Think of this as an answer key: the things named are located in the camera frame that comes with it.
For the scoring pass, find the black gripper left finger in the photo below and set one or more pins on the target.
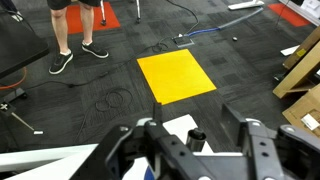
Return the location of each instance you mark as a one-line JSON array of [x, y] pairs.
[[167, 156]]

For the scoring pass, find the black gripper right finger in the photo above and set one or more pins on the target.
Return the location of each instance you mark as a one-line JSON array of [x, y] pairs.
[[286, 153]]

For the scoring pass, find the black marker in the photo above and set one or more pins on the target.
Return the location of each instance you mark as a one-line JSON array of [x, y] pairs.
[[196, 139]]

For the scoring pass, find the blue plastic cup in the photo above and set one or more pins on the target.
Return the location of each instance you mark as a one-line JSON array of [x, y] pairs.
[[148, 174]]

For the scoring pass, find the cardboard box stack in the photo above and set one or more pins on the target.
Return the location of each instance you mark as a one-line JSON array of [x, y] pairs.
[[300, 65]]

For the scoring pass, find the yellow floor mat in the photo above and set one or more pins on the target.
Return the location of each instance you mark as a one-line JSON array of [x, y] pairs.
[[175, 76]]

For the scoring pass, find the person legs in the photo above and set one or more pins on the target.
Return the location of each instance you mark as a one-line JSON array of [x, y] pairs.
[[69, 17]]

